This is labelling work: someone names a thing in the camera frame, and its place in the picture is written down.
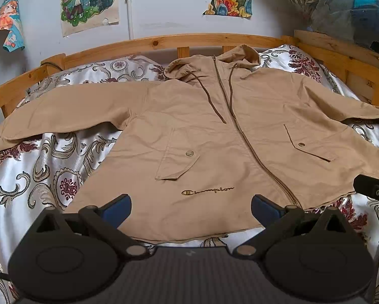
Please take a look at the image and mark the tan hooded Champion jacket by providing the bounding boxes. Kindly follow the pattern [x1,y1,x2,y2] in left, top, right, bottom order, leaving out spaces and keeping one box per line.
[0,45,379,242]

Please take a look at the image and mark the white floral satin bedspread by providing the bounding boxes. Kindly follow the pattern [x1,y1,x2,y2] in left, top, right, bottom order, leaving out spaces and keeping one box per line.
[0,45,379,303]

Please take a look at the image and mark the blonde anime character poster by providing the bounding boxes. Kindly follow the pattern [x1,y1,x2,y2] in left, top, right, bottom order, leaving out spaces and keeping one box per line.
[60,0,119,37]

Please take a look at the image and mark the orange haired anime poster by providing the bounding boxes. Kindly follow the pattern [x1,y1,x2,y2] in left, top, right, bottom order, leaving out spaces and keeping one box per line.
[0,0,25,52]

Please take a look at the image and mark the wooden bed frame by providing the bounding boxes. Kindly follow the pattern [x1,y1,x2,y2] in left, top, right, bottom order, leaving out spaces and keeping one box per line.
[0,30,379,116]

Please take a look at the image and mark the black cable on bed frame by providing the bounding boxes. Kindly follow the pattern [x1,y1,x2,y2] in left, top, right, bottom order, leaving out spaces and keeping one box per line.
[40,60,64,71]

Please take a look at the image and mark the white wall pipe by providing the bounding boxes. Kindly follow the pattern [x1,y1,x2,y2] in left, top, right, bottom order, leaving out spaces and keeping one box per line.
[125,0,134,40]

